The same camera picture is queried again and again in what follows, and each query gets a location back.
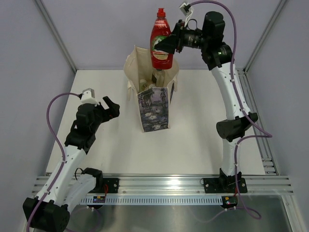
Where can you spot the right frame post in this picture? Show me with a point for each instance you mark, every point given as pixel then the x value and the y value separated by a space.
pixel 266 32

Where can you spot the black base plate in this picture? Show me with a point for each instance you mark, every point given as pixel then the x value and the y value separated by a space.
pixel 106 185
pixel 219 185

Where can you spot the white slotted cable duct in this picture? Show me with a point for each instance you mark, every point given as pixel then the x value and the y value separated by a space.
pixel 152 200

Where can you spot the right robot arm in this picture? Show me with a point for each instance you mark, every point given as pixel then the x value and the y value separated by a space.
pixel 218 57

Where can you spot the pale green bottle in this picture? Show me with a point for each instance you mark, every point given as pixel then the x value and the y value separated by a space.
pixel 143 85

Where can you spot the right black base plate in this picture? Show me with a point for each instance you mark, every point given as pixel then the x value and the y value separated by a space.
pixel 219 185

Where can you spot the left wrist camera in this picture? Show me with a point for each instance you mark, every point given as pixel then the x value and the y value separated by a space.
pixel 88 96

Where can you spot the left frame post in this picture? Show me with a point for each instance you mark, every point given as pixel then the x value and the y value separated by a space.
pixel 55 34

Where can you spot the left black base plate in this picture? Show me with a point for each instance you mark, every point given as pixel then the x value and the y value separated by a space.
pixel 106 185

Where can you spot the aluminium mounting rail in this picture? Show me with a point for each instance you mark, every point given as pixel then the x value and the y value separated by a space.
pixel 151 184

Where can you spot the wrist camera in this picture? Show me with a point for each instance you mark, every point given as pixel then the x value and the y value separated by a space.
pixel 187 10
pixel 88 96

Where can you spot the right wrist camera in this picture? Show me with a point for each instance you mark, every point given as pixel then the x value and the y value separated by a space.
pixel 187 10

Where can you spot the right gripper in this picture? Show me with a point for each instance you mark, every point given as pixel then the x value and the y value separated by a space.
pixel 169 44

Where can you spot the red bottle white label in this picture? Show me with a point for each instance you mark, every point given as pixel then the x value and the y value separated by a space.
pixel 160 60

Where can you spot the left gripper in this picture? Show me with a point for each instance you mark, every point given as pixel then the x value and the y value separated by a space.
pixel 113 108

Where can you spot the beige canvas tote bag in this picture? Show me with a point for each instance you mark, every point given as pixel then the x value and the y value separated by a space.
pixel 152 104

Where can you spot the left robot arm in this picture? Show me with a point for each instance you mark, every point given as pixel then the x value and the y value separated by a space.
pixel 51 208

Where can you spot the frame post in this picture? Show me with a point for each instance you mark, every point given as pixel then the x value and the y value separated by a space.
pixel 266 32
pixel 55 34

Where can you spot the clear square bottle black cap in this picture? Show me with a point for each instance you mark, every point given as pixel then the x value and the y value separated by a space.
pixel 158 77

